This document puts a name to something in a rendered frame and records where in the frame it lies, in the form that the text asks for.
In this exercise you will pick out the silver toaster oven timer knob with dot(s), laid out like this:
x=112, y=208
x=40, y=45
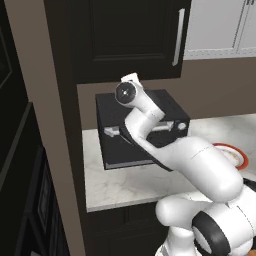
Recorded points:
x=181, y=126

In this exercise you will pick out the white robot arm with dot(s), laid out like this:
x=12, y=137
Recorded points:
x=203, y=170

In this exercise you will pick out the dark upper cupboard door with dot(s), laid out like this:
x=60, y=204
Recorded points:
x=126, y=36

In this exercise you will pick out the white upper cupboards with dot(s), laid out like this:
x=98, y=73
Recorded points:
x=216, y=26

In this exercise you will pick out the black toaster oven door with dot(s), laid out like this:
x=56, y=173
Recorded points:
x=116, y=151

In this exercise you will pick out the tan bagel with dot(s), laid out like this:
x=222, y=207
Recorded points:
x=232, y=155

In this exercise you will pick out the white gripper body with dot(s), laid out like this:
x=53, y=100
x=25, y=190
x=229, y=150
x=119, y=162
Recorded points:
x=130, y=77

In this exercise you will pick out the red-rimmed white plate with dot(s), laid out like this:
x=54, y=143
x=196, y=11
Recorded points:
x=244, y=158

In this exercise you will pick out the dark lower cupboard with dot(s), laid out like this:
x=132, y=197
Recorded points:
x=123, y=230

